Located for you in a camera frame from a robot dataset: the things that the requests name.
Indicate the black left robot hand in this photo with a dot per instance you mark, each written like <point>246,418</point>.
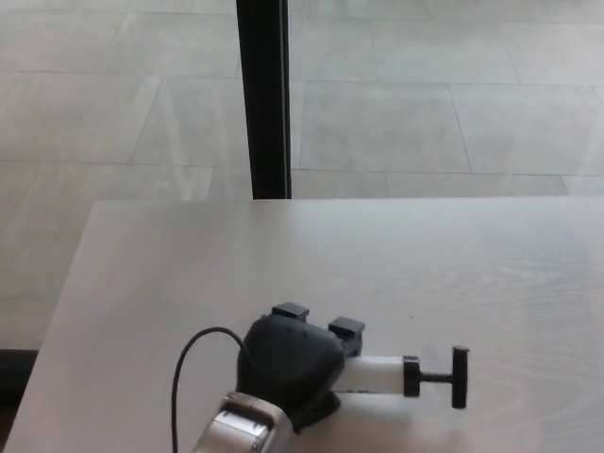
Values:
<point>288,363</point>

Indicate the black vertical frame post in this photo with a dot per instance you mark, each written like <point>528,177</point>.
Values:
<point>264,94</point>

